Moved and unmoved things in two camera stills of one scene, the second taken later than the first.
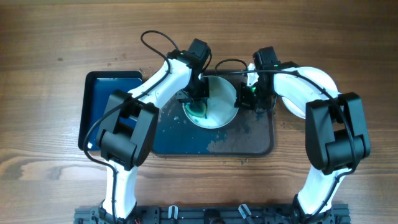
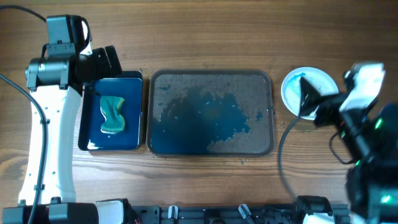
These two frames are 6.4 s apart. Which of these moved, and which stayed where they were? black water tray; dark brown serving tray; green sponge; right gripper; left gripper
Moved: green sponge; right gripper; left gripper
Stayed: black water tray; dark brown serving tray
